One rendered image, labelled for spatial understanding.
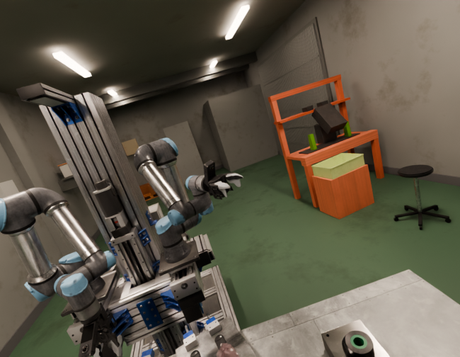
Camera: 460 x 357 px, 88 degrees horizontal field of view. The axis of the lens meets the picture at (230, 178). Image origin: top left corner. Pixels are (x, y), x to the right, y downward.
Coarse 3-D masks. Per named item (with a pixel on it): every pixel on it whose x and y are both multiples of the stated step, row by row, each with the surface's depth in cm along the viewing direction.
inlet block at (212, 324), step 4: (208, 316) 111; (208, 320) 107; (212, 320) 106; (216, 320) 104; (208, 324) 103; (212, 324) 102; (216, 324) 102; (208, 328) 101; (212, 328) 101; (216, 328) 101; (220, 328) 102; (212, 332) 101; (216, 332) 101
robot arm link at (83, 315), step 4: (96, 300) 88; (92, 304) 85; (96, 304) 87; (88, 308) 84; (92, 308) 85; (96, 308) 86; (76, 312) 83; (80, 312) 83; (84, 312) 84; (88, 312) 84; (92, 312) 85; (96, 312) 87; (80, 316) 84; (84, 316) 84; (88, 316) 84; (92, 316) 85; (80, 320) 84; (84, 320) 85
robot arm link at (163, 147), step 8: (152, 144) 124; (160, 144) 126; (168, 144) 128; (152, 152) 122; (160, 152) 125; (168, 152) 128; (176, 152) 131; (160, 160) 127; (168, 160) 128; (176, 160) 132; (160, 168) 131; (168, 168) 130; (176, 168) 133; (168, 176) 131; (176, 176) 132; (176, 184) 132; (176, 192) 133; (184, 192) 135; (184, 200) 135; (200, 216) 140; (184, 224) 133; (192, 224) 137
